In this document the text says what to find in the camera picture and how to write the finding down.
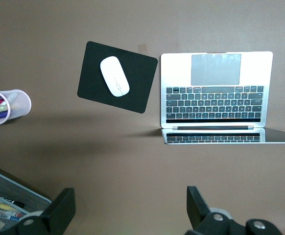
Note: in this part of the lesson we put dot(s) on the white computer mouse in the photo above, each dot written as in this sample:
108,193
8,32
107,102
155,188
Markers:
114,76

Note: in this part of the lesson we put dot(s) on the pink mesh pen cup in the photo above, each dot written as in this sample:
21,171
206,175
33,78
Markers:
20,102

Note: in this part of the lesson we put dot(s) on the black mouse pad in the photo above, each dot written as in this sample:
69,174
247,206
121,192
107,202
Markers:
137,73

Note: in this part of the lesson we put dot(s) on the purple marker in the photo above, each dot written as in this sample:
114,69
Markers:
1,114

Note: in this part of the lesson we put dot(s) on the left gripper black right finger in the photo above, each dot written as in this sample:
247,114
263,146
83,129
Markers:
196,208

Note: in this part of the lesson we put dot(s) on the white pen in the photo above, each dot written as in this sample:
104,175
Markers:
5,215

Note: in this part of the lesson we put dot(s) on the silver laptop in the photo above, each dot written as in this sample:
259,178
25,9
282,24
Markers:
176,73

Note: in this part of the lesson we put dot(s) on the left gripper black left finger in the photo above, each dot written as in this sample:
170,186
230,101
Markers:
59,210

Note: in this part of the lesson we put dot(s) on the grey mesh desk tray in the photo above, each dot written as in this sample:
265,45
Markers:
10,181

